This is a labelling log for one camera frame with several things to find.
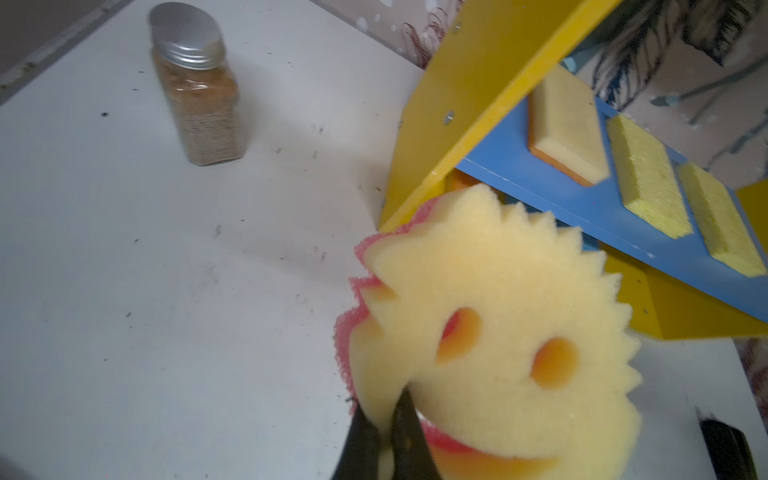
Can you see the yellow shelf pink blue boards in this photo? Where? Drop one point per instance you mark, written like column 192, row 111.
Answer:
column 470, row 112

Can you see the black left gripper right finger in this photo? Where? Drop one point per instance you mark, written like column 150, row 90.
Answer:
column 412, row 457

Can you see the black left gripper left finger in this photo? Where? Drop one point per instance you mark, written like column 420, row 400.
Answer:
column 360, row 455

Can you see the glass spice jar silver lid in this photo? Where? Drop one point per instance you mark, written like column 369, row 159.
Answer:
column 202, row 92

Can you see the beige orange-backed sponge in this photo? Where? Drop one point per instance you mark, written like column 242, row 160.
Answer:
column 564, row 129

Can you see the black binder clip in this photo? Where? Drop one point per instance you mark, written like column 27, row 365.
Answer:
column 728, row 449

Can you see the yellow smiley round sponge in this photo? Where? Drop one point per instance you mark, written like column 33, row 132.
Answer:
column 506, row 332

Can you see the orange rectangular sponge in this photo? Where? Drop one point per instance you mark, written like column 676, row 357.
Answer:
column 458, row 180

